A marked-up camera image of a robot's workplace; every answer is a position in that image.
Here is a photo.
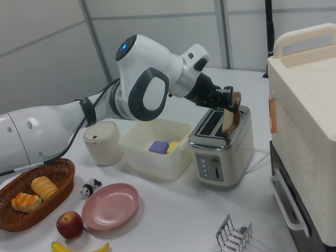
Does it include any yellow foam cube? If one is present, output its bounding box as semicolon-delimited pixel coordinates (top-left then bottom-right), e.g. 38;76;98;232
166;141;182;154

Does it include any brown wicker basket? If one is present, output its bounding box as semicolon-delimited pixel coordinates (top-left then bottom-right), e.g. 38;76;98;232
0;158;76;232

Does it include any white plastic storage bin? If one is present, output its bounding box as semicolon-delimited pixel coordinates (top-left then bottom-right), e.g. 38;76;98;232
118;118;194;182

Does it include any silver metal toast rack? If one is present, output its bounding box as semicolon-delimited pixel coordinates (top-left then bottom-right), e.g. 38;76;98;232
215;214;253;252

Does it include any pink plastic plate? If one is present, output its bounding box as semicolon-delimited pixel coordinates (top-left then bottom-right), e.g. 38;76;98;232
81;183;140;232

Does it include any yellow toy banana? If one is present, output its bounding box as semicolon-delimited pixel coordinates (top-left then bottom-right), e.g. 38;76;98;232
51;240;110;252

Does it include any orange glazed bread roll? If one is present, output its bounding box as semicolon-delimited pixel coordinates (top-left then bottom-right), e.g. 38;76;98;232
11;193;43;213

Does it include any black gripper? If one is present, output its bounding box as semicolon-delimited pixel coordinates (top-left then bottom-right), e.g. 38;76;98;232
183;72;234;110

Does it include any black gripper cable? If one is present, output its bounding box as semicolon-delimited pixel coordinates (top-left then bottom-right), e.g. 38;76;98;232
0;78;121;176

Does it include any panda figurine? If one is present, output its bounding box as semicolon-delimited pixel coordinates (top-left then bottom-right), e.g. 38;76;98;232
80;178;102;202

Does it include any cream and chrome toaster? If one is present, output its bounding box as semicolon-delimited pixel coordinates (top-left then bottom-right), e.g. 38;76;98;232
188;104;255;191

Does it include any white toaster power cord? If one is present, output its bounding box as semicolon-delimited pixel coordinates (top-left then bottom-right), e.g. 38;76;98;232
244;148;271;174

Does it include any brown bread slice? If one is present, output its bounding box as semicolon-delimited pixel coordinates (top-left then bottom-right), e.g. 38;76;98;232
222;91;243;142

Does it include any cream lidded trash can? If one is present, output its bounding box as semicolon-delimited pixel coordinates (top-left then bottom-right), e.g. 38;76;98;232
83;121;124;166

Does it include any purple foam cube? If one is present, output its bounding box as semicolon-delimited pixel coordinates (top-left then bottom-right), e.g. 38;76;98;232
148;140;170;155

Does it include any orange striped bread roll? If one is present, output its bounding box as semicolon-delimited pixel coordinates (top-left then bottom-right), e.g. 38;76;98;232
30;175;58;202

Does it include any red toy apple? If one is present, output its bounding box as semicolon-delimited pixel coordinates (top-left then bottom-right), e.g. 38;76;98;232
56;211;84;239

